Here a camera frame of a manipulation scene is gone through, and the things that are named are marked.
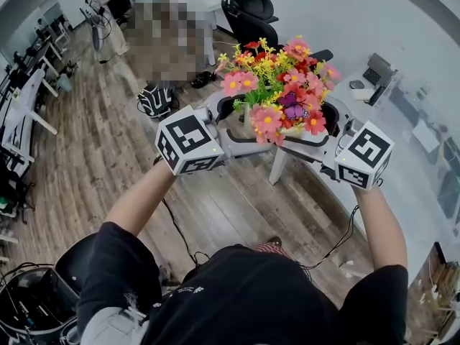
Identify clear plastic storage bin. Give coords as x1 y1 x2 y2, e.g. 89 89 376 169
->
387 66 460 236

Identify person's red checked trousers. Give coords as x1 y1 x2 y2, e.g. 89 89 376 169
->
254 241 293 259

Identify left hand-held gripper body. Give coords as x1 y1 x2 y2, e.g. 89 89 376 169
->
155 106 231 176

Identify white card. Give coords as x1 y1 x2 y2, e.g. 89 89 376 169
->
411 119 441 154

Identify cream rectangular block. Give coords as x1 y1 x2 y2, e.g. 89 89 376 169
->
351 88 374 102

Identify white side table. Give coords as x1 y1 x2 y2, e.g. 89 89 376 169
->
0 68 58 157

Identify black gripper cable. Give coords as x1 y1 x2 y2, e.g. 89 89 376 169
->
300 205 360 271
161 198 210 265

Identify black office chair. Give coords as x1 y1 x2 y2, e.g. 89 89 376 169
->
221 0 334 71
53 231 100 296

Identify colourful flowers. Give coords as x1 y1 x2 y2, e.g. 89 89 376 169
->
215 36 342 147

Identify pale green bin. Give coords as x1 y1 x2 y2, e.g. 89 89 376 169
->
57 73 73 93

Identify person's right forearm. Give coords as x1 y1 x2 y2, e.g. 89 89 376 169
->
351 184 409 270

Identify person's left forearm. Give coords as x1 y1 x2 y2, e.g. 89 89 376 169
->
104 160 178 236

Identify person's black shirt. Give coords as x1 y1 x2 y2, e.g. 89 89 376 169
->
76 221 410 345

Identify grey shoulder pack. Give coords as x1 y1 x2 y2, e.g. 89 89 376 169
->
79 307 150 345

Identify black white patterned backpack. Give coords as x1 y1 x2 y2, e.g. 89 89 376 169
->
137 83 175 119

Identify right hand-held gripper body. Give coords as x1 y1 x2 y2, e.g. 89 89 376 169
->
321 116 395 192

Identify small black bag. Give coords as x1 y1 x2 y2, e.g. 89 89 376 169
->
190 70 217 88

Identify black keyboard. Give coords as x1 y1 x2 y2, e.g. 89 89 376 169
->
362 66 382 86

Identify white desk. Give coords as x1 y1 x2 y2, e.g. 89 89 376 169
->
201 0 222 67

